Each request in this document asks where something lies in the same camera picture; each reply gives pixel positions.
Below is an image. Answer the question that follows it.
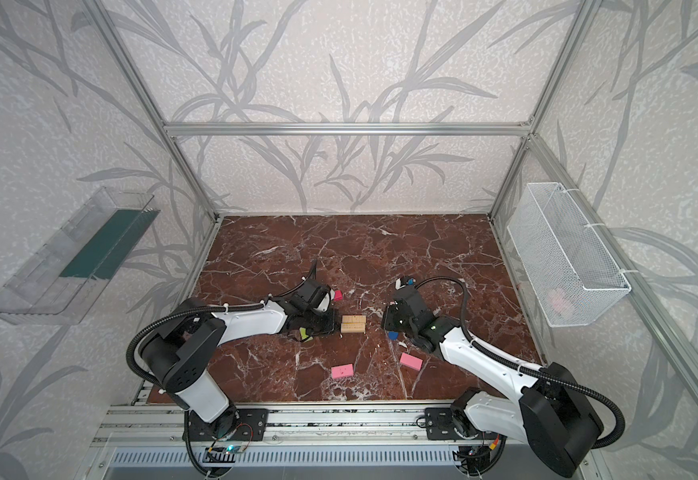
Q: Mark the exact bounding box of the natural wood block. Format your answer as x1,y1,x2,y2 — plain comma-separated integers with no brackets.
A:
342,315,366,325
341,323,366,334

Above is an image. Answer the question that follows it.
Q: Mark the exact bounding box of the pink item in basket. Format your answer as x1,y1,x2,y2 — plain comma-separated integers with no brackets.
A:
547,288,574,318

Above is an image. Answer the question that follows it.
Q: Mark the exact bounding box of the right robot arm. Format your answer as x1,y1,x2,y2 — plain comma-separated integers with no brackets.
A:
383,277,626,478

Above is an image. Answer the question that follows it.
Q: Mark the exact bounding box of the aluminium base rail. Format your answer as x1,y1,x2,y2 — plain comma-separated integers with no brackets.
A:
91,398,521,447

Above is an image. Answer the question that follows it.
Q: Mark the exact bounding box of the pink block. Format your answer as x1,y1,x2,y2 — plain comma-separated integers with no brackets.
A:
399,353,423,371
330,364,354,380

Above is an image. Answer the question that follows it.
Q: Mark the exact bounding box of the white wire basket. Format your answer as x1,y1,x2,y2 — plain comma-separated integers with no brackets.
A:
507,182,632,328

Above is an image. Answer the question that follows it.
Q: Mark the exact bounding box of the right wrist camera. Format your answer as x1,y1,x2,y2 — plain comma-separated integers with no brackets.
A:
395,276,416,289

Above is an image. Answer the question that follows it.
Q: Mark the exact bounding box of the aluminium frame crossbar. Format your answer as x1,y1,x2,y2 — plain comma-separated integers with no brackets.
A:
164,122,530,137

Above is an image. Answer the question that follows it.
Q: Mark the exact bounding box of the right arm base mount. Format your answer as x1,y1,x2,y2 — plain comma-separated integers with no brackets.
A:
414,407,489,441

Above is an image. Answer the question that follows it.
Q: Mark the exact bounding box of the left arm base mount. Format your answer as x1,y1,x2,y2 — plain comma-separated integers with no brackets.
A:
182,408,269,442

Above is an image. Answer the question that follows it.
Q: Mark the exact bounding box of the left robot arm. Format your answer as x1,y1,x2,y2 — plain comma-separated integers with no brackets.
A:
125,279,337,424

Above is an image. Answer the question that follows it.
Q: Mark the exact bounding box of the clear plastic wall tray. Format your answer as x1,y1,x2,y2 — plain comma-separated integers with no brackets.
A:
0,187,160,326

